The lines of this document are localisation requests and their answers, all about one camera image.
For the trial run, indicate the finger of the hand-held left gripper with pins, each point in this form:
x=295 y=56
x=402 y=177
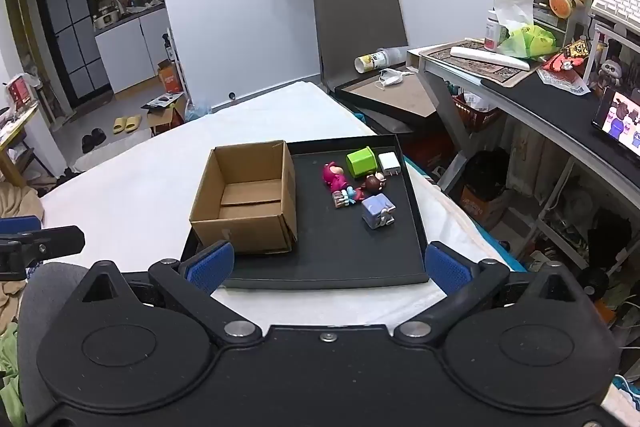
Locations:
x=45 y=241
x=20 y=224

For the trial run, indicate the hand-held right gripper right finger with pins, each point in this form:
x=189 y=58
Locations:
x=447 y=269

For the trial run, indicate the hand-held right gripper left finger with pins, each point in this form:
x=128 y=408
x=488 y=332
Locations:
x=210 y=264

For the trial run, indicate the brown cardboard box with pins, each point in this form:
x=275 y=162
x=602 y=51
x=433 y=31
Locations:
x=240 y=222

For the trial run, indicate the purple cube toy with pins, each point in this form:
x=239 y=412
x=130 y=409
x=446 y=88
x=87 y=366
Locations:
x=377 y=211

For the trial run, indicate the black tray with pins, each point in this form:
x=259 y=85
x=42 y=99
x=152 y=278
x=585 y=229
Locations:
x=345 y=252

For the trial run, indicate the brown-haired figurine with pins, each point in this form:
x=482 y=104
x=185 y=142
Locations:
x=375 y=184

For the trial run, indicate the small bottle toy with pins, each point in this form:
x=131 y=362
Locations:
x=346 y=198

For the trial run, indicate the green toy box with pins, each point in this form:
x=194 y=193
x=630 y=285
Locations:
x=362 y=163

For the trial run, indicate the beige blanket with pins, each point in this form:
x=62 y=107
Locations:
x=20 y=202

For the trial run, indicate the wooden round table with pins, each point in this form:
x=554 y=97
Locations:
x=15 y=142

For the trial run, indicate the black bag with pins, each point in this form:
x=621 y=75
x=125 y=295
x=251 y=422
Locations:
x=485 y=174

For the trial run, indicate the black slipper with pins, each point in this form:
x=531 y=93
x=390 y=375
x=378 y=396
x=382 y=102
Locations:
x=99 y=137
x=89 y=143

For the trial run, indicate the white charger plug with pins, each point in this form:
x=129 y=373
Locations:
x=389 y=164

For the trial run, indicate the green cloth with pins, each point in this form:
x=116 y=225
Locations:
x=9 y=372

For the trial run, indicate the yellow slipper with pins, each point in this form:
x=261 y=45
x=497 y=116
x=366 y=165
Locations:
x=120 y=125
x=133 y=123

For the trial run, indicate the pink figurine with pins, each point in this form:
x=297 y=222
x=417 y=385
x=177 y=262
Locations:
x=336 y=177

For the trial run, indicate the blue plastic bag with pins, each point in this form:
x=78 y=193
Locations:
x=199 y=111

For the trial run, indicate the cardboard box with open flaps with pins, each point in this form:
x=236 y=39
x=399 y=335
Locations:
x=162 y=117

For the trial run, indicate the red basket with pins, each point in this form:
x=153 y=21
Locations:
x=475 y=112

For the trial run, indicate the black-rimmed brown board tray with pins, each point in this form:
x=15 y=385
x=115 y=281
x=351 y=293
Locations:
x=395 y=99

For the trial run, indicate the white-framed desk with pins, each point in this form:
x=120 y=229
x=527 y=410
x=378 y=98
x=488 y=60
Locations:
x=445 y=82

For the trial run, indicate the orange box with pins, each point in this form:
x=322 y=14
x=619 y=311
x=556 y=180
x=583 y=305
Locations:
x=170 y=79

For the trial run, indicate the black desk pad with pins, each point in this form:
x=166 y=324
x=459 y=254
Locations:
x=550 y=107

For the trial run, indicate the white face mask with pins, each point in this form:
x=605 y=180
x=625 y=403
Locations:
x=391 y=78

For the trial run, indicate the white cabinet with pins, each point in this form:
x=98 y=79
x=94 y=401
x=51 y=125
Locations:
x=127 y=52

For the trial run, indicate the black-framed glass door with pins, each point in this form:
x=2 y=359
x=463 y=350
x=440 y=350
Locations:
x=70 y=22

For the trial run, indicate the brown patterned mat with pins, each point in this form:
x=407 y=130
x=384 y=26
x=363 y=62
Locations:
x=450 y=59

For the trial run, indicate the white long bar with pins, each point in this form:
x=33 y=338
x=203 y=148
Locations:
x=487 y=57

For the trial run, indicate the clear plastic bottle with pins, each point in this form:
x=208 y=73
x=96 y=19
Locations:
x=380 y=58

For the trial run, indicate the phone with cartoon screen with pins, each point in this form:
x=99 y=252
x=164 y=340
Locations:
x=620 y=119

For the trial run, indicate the red snack packet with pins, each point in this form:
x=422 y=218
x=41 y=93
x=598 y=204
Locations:
x=562 y=59

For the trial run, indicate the green plastic bag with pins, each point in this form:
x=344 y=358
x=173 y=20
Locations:
x=527 y=42

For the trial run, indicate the white pill bottle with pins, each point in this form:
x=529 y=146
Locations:
x=492 y=32

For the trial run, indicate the skull-faced figurine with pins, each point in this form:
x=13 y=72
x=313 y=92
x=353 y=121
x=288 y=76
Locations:
x=611 y=72

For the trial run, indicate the white desk riser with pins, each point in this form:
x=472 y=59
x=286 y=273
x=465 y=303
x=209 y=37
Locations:
x=599 y=52

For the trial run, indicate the grey desktop drawer organizer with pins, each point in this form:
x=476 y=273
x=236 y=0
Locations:
x=542 y=19

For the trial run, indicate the white tissue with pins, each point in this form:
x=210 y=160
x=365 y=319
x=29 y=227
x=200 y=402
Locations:
x=512 y=9

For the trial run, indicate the orange plush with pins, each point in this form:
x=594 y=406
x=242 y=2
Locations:
x=560 y=5

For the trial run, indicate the white keyboard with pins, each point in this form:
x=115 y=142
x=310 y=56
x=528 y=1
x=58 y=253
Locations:
x=617 y=2

